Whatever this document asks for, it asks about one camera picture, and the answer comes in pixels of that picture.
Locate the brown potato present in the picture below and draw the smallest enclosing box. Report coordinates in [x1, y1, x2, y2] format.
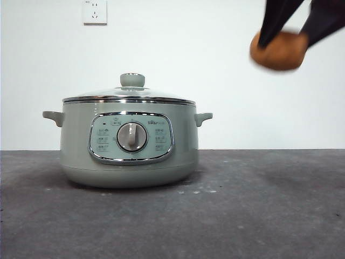
[249, 28, 309, 72]

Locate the glass lid with green knob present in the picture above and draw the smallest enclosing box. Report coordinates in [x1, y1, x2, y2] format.
[61, 72, 196, 105]

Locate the pale green electric pot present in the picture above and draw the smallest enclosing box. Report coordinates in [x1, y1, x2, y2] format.
[42, 99, 214, 189]

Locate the white wall socket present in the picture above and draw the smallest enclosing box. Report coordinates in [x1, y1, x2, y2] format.
[82, 0, 108, 26]

